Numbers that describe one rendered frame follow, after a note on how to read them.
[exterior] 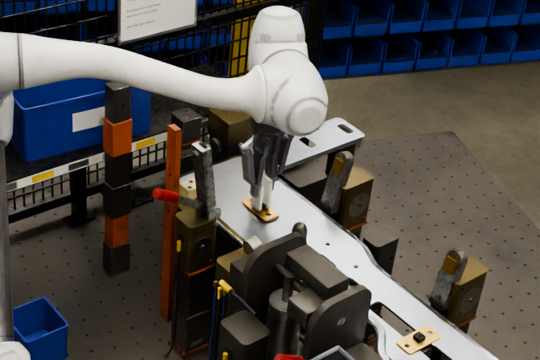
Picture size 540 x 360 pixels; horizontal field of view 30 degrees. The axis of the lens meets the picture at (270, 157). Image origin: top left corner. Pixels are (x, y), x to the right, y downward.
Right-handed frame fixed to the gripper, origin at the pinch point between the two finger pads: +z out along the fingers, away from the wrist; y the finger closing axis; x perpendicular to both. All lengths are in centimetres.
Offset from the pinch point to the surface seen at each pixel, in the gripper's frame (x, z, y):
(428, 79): 144, 105, 228
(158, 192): -0.4, -10.0, -26.1
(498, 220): -6, 35, 79
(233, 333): -33.3, -3.5, -32.8
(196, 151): -0.1, -16.2, -17.6
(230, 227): -1.8, 4.2, -9.2
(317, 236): -13.4, 4.5, 4.6
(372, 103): 141, 105, 188
